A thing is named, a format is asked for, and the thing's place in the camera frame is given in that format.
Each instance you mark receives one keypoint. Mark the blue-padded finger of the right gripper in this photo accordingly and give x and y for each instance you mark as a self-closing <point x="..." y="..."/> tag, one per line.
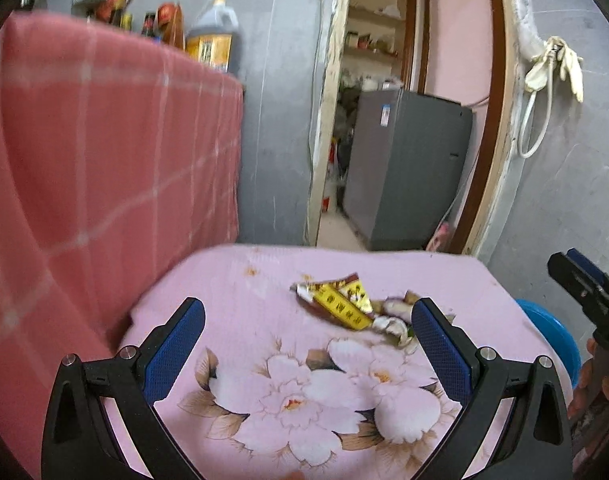
<point x="588" y="266"/>
<point x="578" y="285"/>

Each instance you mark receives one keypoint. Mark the orange oil bottle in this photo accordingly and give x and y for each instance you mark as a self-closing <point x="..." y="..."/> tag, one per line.
<point x="171" y="25"/>

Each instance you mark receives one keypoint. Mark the red gold snack packet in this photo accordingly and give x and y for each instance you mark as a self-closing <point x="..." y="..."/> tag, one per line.
<point x="351" y="287"/>

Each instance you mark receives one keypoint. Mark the brown ginger piece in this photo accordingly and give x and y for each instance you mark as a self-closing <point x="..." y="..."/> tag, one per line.
<point x="411" y="297"/>

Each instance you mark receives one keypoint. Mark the grey refrigerator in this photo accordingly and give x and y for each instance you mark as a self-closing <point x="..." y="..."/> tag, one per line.
<point x="407" y="158"/>

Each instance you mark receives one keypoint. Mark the dark soy sauce bottle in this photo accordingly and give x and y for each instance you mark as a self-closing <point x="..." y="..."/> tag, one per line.
<point x="149" y="25"/>

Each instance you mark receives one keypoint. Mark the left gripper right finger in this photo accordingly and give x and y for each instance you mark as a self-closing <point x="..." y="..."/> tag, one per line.
<point x="461" y="367"/>

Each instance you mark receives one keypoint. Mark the wooden wall shelf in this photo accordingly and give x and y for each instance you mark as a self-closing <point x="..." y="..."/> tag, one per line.
<point x="380" y="40"/>

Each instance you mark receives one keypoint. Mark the blue plastic trash bucket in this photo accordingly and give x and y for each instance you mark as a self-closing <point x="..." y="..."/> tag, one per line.
<point x="557" y="335"/>

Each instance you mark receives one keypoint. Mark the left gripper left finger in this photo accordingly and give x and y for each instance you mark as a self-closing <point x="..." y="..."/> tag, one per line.
<point x="155" y="365"/>

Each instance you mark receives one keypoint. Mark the pink floral tablecloth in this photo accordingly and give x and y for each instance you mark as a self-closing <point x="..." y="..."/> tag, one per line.
<point x="273" y="387"/>

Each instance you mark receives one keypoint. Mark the yellow printed wrapper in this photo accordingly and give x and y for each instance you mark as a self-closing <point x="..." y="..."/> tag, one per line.
<point x="341" y="308"/>

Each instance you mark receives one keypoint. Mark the red plaid cloth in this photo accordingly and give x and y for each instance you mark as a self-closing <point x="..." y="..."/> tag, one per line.
<point x="119" y="157"/>

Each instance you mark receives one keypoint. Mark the person's right hand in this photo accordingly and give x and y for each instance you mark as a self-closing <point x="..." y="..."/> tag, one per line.
<point x="581" y="392"/>

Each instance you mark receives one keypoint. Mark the large dark vinegar jug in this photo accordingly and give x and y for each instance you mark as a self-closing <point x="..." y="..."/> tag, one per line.
<point x="213" y="38"/>

